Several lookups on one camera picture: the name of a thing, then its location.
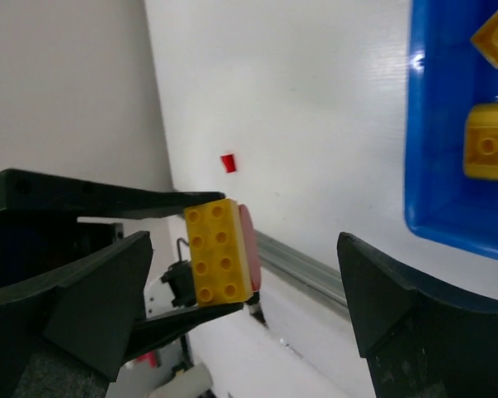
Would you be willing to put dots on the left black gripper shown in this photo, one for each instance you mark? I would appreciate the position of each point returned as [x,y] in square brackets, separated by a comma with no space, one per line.
[40,228]

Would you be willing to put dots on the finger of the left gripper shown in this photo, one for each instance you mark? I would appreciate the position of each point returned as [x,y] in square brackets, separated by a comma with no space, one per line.
[158,332]

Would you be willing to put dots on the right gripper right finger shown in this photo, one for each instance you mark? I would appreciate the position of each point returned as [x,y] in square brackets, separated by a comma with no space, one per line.
[420,336]

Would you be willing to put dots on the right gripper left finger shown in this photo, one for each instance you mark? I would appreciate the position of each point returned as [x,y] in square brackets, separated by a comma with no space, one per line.
[64,333]

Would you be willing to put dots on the red yellow flower lego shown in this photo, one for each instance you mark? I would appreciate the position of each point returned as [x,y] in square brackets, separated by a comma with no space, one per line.
[249,237]

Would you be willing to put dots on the small red slope lego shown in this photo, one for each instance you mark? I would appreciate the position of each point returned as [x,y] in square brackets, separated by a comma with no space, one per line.
[229,162]

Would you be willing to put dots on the yellow lego plate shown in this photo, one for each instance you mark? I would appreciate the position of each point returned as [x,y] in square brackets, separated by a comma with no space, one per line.
[480,155]

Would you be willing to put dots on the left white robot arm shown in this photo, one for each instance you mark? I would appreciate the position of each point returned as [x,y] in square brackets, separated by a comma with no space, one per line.
[170,352]

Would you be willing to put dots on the blue plastic sorting bin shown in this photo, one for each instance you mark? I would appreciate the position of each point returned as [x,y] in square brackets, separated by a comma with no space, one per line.
[447,76]

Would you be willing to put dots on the aluminium rail frame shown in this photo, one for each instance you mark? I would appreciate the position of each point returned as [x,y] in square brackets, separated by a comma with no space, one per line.
[318,281]

